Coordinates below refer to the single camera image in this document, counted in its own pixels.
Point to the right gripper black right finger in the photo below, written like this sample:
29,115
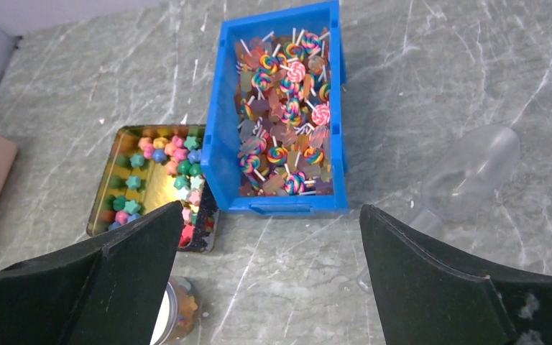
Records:
429,292

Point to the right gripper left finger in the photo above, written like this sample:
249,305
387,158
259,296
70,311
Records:
105,290

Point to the round white jar lid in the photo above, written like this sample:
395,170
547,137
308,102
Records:
166,317

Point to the small clear glass jar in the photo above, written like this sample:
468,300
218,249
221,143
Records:
186,310

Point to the tin of star candies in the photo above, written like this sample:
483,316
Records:
149,166

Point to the clear plastic scoop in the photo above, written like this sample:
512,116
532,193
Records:
467,175

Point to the blue bin of lollipops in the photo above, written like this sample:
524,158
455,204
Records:
274,143

